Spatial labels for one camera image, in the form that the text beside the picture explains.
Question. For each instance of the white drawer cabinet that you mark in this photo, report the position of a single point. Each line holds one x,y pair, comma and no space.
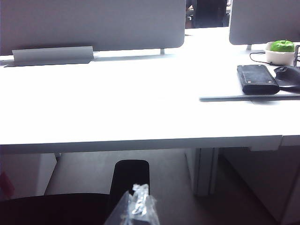
25,173

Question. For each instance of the black flat device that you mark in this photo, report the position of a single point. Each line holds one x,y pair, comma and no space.
256,79

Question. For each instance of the dark metal stand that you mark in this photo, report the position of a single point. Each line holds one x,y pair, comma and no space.
297,55

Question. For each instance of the black mesh office chair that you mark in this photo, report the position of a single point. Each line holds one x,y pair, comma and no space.
54,208

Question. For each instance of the plastic-wrapped right gripper right finger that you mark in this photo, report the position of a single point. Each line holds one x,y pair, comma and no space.
143,206

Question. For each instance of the dark background chair back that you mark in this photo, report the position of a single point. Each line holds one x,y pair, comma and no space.
209,14

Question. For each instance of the green apple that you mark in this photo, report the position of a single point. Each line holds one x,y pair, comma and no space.
282,46

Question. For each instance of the white round bowl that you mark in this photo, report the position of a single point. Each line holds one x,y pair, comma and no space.
279,57

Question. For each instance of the black computer mouse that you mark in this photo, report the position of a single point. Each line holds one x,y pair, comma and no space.
288,78

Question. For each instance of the plastic-wrapped right gripper left finger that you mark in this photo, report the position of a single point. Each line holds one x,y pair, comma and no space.
122,211

